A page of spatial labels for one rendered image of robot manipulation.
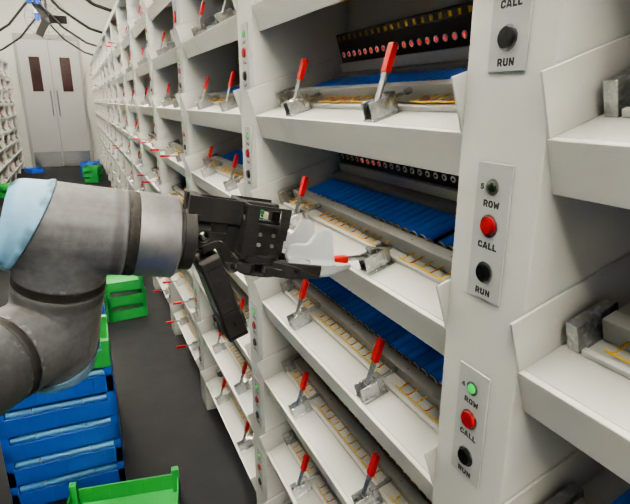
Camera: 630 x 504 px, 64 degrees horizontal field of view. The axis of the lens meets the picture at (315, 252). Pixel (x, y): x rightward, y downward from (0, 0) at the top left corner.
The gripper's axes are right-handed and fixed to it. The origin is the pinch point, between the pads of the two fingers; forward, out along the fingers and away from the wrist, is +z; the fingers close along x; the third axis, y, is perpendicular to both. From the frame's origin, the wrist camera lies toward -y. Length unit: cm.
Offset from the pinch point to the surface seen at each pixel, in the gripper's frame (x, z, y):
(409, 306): -11.5, 4.2, -1.0
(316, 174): 42.2, 15.5, 9.1
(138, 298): 214, 7, -80
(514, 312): -26.5, 3.1, 4.0
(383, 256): -1.1, 6.6, 2.2
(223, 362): 89, 17, -57
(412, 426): -9.1, 11.1, -18.2
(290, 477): 32, 18, -57
